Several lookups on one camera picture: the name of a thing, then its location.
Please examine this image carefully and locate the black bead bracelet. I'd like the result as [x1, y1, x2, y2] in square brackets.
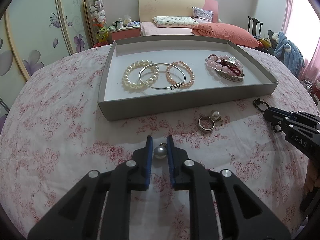
[252, 98, 284, 133]

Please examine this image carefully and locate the silver cuff bracelet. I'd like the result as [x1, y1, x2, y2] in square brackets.
[212, 67, 245, 83]

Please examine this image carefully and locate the pink crystal bead bracelet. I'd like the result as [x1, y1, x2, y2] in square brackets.
[205, 54, 243, 77]

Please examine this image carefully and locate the dark red bead bracelet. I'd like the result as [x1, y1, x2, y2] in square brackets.
[216, 58, 243, 77]

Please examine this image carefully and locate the large pearl earring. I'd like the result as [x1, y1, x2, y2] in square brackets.
[153, 142, 167, 159]

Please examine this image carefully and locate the pink pearl bracelet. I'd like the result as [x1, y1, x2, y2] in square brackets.
[165, 60, 195, 89]

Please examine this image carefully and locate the silver bangle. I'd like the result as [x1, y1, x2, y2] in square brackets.
[138, 63, 187, 91]

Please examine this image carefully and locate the white pearl bracelet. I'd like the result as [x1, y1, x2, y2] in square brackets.
[122, 60, 160, 92]

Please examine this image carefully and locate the pink curtain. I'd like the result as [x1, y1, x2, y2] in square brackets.
[282, 0, 319, 83]

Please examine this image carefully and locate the blue plush clothing pile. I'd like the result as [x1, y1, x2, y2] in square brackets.
[268, 30, 305, 77]

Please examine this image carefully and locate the small pearl earring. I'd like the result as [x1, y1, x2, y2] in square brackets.
[210, 110, 222, 122]

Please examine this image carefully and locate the pink floral bedspread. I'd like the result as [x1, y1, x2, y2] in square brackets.
[1, 45, 319, 239]

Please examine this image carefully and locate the folded coral quilt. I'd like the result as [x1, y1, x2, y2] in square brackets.
[192, 22, 259, 48]

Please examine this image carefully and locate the dark wooden chair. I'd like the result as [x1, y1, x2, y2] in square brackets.
[247, 16, 263, 36]

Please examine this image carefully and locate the purple patterned pillow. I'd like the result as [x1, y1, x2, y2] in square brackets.
[193, 7, 214, 23]

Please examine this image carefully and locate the grey cardboard tray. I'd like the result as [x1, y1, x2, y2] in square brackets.
[98, 35, 278, 121]

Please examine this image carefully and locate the floral white pillow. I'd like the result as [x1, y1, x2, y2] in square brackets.
[152, 16, 198, 28]

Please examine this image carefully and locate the bed with beige headboard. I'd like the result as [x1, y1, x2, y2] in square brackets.
[138, 0, 221, 36]

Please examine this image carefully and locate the pink bedside table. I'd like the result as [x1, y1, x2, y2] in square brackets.
[108, 25, 140, 42]

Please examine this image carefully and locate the white mug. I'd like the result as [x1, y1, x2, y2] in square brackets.
[116, 21, 123, 29]

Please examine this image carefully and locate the floral sliding wardrobe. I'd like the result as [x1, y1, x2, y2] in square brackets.
[1, 0, 92, 125]

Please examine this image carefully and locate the plush toy hanging rack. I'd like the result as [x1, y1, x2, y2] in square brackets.
[88, 0, 108, 44]

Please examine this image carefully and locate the silver ring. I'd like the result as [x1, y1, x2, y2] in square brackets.
[198, 116, 216, 132]

